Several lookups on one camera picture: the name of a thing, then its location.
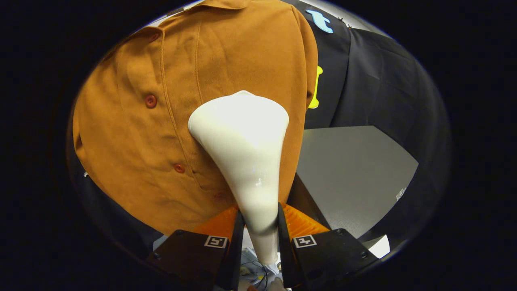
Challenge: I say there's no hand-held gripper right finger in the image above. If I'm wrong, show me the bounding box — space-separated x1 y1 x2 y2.
277 202 379 289

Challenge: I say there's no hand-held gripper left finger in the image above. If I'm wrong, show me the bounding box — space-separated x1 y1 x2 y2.
146 204 246 291

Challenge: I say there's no white garment steamer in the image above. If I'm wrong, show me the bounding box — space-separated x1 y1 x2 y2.
188 90 290 265

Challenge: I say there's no brown button-up shirt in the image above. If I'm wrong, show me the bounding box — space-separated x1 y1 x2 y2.
73 0 319 236

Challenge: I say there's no black backdrop cloth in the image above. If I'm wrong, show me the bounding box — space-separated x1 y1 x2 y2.
67 0 452 259

